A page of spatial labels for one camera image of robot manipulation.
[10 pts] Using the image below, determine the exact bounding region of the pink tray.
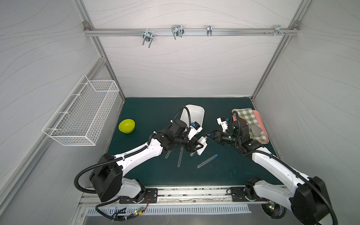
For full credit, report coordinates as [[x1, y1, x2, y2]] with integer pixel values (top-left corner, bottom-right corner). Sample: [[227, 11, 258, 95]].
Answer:
[[231, 109, 270, 144]]

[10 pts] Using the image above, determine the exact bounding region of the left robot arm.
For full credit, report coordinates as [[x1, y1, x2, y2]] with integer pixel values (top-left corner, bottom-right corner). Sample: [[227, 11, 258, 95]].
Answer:
[[74, 105, 206, 203]]

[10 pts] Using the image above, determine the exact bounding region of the white vent strip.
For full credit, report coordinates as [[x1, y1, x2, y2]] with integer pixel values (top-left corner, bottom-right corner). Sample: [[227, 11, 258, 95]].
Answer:
[[100, 204, 251, 216]]

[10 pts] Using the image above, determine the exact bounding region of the green table mat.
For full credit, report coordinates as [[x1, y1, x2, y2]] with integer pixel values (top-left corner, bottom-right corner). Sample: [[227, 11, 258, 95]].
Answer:
[[108, 97, 280, 186]]

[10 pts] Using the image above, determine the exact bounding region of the aluminium top rail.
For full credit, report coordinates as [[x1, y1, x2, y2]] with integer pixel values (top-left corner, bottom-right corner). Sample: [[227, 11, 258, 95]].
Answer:
[[84, 28, 300, 37]]

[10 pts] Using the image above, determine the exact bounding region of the white wire basket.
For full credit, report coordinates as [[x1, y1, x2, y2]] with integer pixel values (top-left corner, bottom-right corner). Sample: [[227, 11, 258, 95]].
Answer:
[[42, 75, 119, 146]]

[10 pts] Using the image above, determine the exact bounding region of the metal spatula wooden handle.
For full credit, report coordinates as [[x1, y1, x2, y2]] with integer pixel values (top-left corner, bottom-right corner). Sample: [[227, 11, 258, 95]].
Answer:
[[247, 124, 263, 137]]

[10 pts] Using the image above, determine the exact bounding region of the green checkered cloth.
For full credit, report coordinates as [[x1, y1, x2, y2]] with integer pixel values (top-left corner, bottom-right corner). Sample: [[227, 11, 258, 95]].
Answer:
[[233, 108, 268, 143]]

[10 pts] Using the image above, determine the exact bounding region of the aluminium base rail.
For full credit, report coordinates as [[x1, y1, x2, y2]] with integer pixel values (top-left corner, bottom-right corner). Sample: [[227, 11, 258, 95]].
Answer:
[[78, 184, 310, 208]]

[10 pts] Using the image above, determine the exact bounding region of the green bowl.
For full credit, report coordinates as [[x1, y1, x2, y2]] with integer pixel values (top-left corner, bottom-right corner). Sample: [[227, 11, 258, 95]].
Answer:
[[118, 119, 136, 134]]

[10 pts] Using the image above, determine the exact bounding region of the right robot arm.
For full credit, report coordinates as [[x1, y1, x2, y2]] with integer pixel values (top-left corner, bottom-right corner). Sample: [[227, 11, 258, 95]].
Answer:
[[206, 111, 338, 225]]

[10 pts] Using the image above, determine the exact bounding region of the metal hook clamp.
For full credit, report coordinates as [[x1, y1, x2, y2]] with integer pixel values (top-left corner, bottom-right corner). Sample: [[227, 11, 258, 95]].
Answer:
[[171, 25, 184, 39], [264, 25, 290, 37], [207, 25, 212, 37], [142, 31, 154, 48]]

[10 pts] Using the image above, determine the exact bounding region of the white rectangular tray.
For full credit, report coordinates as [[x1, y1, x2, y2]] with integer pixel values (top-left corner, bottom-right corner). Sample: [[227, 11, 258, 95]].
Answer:
[[180, 105, 205, 127]]

